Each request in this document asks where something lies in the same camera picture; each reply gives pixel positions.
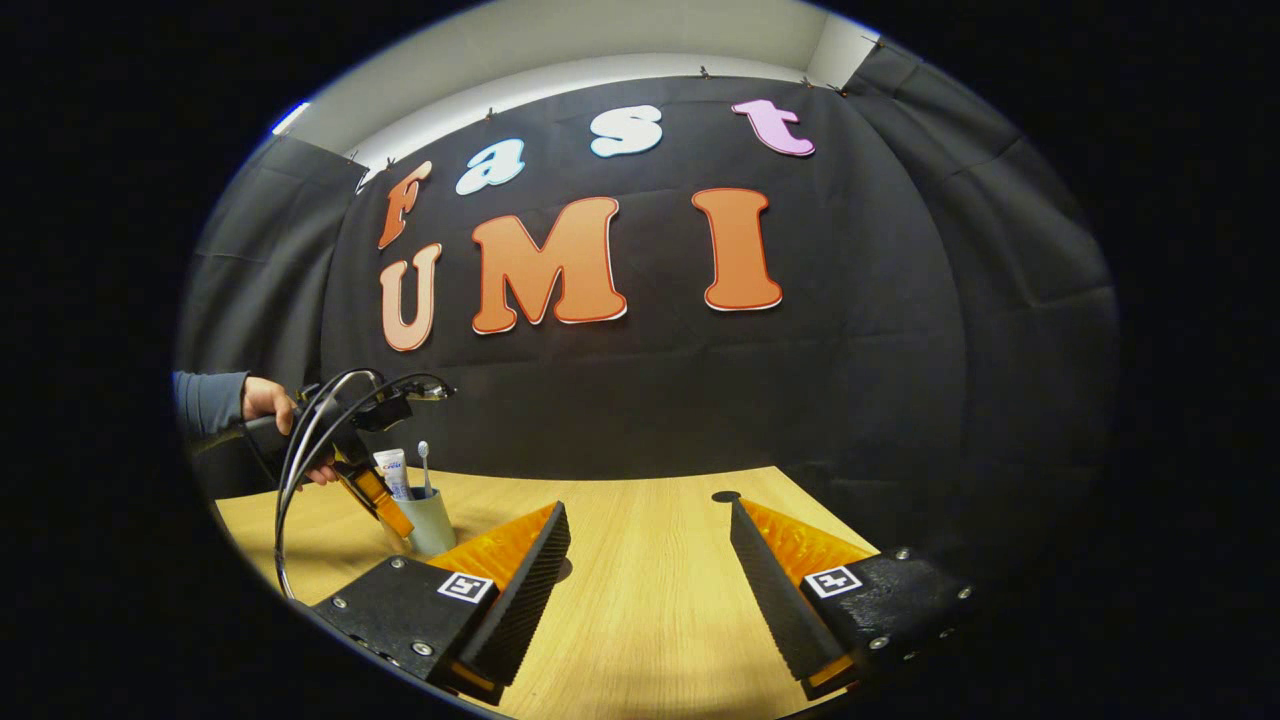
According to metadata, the grey looped gripper cable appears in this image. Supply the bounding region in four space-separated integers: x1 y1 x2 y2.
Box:
273 368 456 601

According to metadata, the pale green cup wooden handle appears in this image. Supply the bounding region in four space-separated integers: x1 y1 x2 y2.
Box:
395 487 458 557

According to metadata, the white toothpaste tube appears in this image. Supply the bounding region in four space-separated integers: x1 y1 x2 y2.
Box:
373 449 413 501

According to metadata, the black backdrop cloth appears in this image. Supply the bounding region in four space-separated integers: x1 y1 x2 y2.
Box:
175 40 1121 601

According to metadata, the wooden desktop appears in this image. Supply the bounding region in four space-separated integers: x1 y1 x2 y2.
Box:
215 465 881 720

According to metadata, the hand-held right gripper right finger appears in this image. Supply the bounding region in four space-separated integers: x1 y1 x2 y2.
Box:
729 497 976 701

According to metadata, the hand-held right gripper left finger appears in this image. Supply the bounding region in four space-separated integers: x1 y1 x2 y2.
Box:
310 501 572 701

